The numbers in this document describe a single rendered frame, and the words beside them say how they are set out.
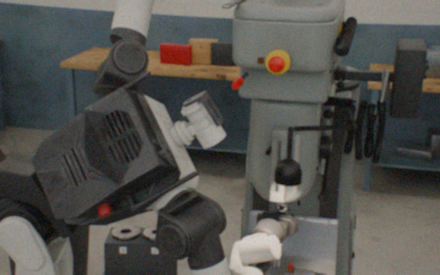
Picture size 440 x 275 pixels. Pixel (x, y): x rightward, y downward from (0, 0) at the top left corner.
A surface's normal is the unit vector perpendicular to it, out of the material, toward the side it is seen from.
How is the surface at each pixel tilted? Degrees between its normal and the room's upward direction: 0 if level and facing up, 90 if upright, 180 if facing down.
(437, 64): 90
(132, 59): 61
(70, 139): 74
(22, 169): 13
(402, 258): 0
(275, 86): 90
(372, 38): 90
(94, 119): 65
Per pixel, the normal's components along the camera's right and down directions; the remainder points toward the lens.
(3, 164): 0.24, -0.92
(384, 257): 0.02, -0.95
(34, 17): -0.22, 0.30
